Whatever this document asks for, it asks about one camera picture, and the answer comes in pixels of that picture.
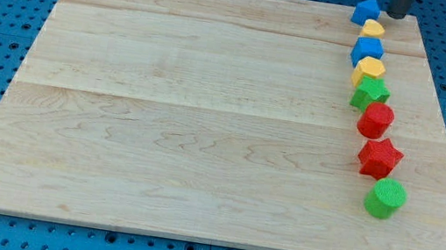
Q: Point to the blue triangle block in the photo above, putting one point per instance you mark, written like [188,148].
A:
[365,10]

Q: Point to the wooden board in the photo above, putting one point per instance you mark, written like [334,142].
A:
[226,122]

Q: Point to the green star block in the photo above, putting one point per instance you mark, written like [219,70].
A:
[369,90]

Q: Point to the red cylinder block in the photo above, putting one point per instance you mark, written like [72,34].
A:
[375,120]

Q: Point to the red star block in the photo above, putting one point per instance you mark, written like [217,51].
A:
[379,158]

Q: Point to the yellow hexagon block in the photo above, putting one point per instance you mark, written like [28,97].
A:
[368,66]

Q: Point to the blue hexagon block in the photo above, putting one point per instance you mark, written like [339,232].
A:
[366,47]

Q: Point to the green cylinder block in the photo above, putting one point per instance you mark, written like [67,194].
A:
[386,197]

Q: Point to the yellow half-round block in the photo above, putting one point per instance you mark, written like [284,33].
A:
[372,29]

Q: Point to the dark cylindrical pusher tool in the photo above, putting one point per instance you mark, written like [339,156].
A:
[398,9]

